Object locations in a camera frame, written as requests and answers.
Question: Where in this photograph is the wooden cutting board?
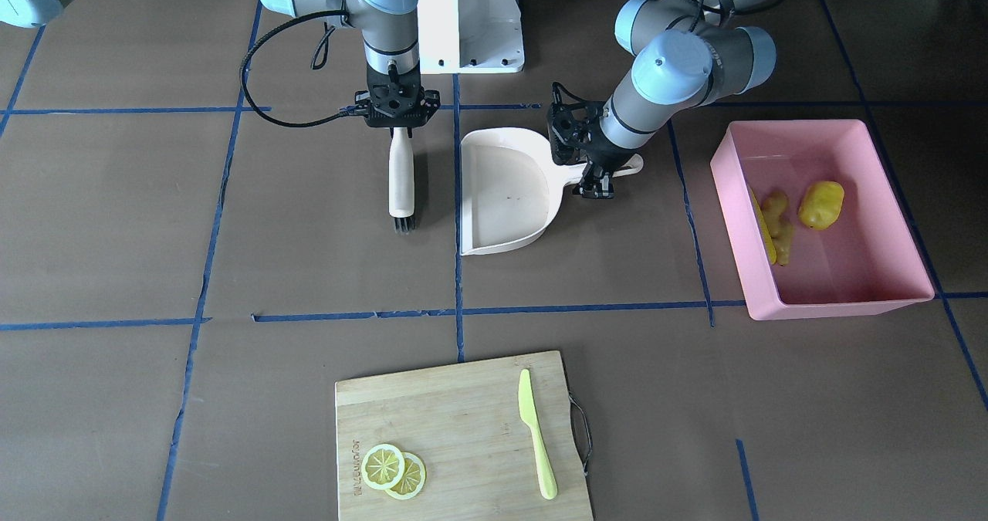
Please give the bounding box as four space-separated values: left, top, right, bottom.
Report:
335 350 594 520

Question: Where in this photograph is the pink plastic bin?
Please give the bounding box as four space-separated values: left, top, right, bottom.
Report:
710 119 935 320

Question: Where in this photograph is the yellow toy corn cob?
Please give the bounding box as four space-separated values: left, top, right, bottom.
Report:
747 184 779 265

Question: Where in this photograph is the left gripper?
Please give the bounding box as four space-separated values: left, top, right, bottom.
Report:
570 134 643 200

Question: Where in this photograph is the wooden handle black brush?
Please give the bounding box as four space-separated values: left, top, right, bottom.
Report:
388 127 416 234

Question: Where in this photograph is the pink dustpan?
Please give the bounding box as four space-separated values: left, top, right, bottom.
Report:
458 127 645 257

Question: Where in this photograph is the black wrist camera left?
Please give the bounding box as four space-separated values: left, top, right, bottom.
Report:
546 82 604 165

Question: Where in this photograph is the white pillar mount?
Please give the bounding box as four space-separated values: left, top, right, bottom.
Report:
418 0 526 75

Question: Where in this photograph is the yellow-green plastic knife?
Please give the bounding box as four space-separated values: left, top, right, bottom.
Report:
516 367 559 500

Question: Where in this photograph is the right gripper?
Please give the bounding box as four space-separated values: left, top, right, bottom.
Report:
340 65 442 128

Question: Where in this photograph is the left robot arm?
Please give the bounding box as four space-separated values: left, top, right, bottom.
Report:
547 0 781 200

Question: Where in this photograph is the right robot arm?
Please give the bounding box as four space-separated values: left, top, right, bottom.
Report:
2 0 441 137

